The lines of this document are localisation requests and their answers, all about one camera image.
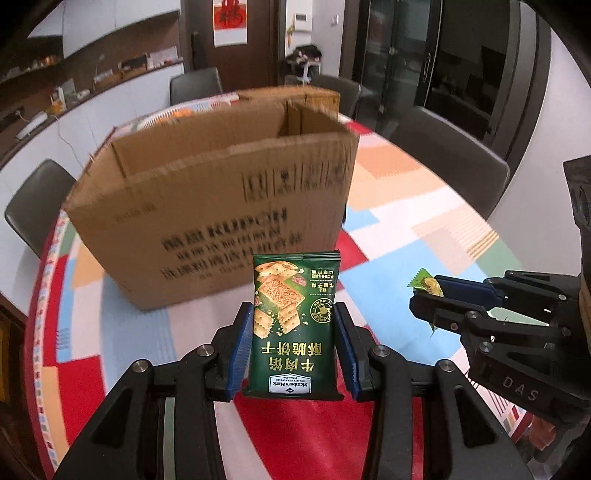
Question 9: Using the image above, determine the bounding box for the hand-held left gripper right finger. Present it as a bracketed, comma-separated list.
[333, 302, 532, 480]

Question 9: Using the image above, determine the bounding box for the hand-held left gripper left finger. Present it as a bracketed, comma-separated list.
[53, 301, 254, 480]

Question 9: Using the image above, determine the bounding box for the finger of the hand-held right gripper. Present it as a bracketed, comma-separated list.
[409, 293, 497, 352]
[434, 271, 583, 321]

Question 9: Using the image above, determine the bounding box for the small green candy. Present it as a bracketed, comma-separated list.
[407, 270, 445, 333]

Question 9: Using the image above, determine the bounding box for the green cracker packet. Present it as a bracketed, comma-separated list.
[242, 250, 345, 401]

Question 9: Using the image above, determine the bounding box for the cardboard box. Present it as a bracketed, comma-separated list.
[64, 99, 360, 311]

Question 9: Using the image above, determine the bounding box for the dark grey dining chair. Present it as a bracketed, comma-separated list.
[169, 67, 223, 106]
[4, 159, 77, 258]
[390, 106, 511, 219]
[314, 75, 362, 120]

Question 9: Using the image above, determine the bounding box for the woven wicker box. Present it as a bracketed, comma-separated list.
[238, 88, 341, 123]

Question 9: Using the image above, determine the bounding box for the white plastic fruit basket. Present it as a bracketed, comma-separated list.
[139, 102, 232, 132]

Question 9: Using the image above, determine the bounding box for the black glass sliding door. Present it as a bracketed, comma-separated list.
[353, 0, 437, 109]

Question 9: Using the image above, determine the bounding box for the white storage rack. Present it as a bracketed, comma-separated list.
[295, 62, 321, 86]

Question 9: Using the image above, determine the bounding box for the black bag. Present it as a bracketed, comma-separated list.
[286, 45, 322, 64]

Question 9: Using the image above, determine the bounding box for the wicker tray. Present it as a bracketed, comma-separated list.
[119, 59, 149, 78]

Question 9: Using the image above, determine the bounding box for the dark brown wooden door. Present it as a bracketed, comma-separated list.
[181, 0, 274, 89]

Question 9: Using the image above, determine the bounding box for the white flat appliance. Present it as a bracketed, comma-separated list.
[16, 113, 49, 139]

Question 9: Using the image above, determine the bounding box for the red and white door poster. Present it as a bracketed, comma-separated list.
[213, 0, 250, 47]

